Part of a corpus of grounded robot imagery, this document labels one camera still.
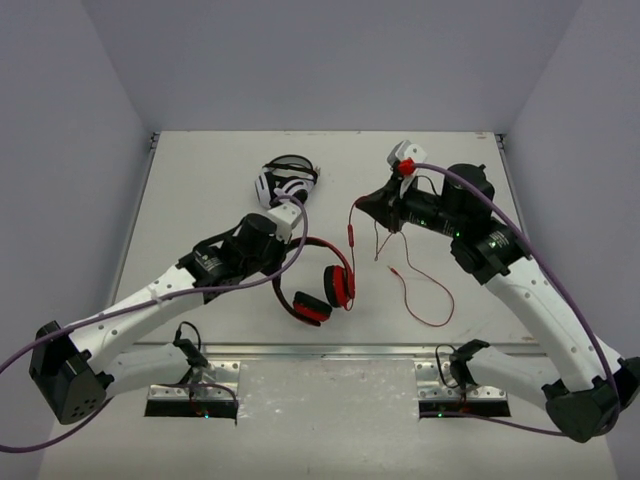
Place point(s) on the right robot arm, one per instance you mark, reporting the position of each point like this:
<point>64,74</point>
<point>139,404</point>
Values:
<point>582,384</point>

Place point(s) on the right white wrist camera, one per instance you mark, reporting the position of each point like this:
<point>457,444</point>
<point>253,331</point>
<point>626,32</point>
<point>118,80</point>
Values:
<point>402,160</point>

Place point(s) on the white black headphones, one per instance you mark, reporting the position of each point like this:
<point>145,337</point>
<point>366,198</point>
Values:
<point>289,174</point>

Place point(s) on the metal base plate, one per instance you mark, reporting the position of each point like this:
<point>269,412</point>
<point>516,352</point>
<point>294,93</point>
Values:
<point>219,383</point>
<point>434,383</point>

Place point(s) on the aluminium mounting rail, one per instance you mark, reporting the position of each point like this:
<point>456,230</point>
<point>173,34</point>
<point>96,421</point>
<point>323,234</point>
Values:
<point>302,349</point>

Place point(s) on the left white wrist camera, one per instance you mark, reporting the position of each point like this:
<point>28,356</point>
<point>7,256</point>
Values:
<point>286,217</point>

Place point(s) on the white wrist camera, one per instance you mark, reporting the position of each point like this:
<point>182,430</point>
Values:
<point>286,217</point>
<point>402,160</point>

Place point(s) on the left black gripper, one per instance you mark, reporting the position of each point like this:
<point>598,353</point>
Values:
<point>279,195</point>

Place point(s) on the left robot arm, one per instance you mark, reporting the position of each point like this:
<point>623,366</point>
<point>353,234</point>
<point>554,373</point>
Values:
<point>80,366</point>

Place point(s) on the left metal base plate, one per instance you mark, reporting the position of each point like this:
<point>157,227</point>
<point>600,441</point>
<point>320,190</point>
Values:
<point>219,383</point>

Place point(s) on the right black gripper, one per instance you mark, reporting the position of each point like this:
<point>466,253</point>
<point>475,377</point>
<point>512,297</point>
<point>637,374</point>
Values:
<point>386,205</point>

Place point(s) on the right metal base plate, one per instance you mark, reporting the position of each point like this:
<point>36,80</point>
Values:
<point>434,383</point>

